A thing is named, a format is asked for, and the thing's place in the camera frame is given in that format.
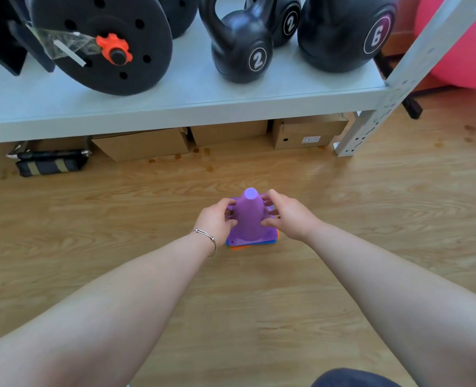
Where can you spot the grey metal shelf rack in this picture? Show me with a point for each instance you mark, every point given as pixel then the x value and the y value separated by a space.
pixel 181 100

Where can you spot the black dumbbell with taped plate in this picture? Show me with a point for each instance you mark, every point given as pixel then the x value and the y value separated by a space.
pixel 157 40

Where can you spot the person's left hand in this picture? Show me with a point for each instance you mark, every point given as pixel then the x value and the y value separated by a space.
pixel 213 223

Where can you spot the clear tape strip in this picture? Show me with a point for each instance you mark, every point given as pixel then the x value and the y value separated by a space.
pixel 60 42

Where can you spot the person's left forearm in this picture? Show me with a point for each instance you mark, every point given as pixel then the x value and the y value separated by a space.
pixel 101 318

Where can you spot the plain cardboard box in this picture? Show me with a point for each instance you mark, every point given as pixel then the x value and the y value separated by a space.
pixel 225 132
pixel 141 147

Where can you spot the blue plastic cone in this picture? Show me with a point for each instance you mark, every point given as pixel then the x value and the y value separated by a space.
pixel 258 243

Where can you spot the purple plastic cone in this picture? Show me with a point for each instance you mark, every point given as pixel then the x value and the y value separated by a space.
pixel 248 221

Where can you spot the black metal bracket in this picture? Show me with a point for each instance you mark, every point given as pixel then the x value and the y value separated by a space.
pixel 32 48
pixel 0 48

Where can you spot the large black kettlebell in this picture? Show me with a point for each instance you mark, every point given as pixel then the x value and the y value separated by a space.
pixel 334 36

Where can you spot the black dumbbell with orange collar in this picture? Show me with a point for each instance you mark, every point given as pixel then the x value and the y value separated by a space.
pixel 181 16

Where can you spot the small black kettlebell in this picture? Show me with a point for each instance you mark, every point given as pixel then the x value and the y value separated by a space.
pixel 234 40
pixel 278 8

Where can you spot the dark blue trousers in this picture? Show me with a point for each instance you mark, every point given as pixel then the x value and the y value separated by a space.
pixel 350 378

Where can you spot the cardboard box with white label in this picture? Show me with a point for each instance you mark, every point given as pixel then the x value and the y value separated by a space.
pixel 294 132

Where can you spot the black striped weight bag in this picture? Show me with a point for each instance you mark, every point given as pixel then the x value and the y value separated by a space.
pixel 48 167

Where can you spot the person's right forearm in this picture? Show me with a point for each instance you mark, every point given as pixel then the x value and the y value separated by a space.
pixel 403 302

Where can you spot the orange plastic cone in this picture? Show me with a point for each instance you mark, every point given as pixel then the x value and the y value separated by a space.
pixel 238 248

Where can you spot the pink exercise ball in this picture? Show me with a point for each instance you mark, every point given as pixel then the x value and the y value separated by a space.
pixel 475 56

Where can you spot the black stand frame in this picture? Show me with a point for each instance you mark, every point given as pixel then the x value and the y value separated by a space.
pixel 413 108

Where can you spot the person's right hand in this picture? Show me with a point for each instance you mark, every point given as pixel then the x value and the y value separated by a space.
pixel 294 219

